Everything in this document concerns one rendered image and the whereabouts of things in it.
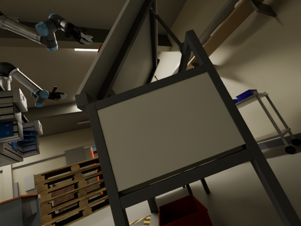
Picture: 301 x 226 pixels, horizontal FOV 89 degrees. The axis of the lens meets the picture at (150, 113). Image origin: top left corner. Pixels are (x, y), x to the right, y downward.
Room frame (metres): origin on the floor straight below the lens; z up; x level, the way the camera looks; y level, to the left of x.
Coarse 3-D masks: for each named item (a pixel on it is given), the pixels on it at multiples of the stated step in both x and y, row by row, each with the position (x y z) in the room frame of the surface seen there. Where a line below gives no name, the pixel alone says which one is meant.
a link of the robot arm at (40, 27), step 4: (48, 20) 0.73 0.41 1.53; (52, 20) 0.74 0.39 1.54; (36, 24) 0.71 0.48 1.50; (40, 24) 0.71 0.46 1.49; (44, 24) 0.72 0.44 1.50; (48, 24) 0.73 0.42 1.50; (52, 24) 0.75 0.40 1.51; (36, 28) 0.72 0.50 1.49; (40, 28) 0.71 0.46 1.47; (44, 28) 0.73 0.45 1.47; (48, 28) 0.74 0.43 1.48; (52, 28) 0.76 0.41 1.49; (56, 28) 0.78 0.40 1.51; (40, 32) 0.74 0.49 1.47; (44, 32) 0.74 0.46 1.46; (48, 32) 0.76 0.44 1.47; (52, 32) 0.78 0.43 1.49; (44, 36) 0.78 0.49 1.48; (48, 36) 0.79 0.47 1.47; (52, 36) 0.80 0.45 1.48; (48, 40) 0.81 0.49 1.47
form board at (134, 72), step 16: (128, 0) 0.62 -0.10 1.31; (144, 0) 0.77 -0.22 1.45; (128, 16) 0.68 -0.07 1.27; (112, 32) 0.62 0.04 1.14; (128, 32) 0.76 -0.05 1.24; (144, 32) 0.98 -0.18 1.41; (112, 48) 0.68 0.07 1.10; (144, 48) 1.12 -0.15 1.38; (96, 64) 0.62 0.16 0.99; (112, 64) 0.75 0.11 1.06; (128, 64) 0.95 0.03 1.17; (144, 64) 1.29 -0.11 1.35; (96, 80) 0.68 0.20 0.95; (128, 80) 1.07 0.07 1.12; (144, 80) 1.50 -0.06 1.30; (96, 96) 0.75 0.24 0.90
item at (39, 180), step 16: (96, 160) 3.51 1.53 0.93; (48, 176) 3.17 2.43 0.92; (64, 176) 2.84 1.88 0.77; (80, 176) 2.99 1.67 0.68; (96, 176) 3.69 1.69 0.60; (48, 192) 2.85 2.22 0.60; (80, 192) 2.97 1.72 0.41; (96, 192) 3.09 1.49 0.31; (48, 208) 2.67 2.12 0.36; (80, 208) 2.92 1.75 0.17; (96, 208) 3.39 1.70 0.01; (48, 224) 2.64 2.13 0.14
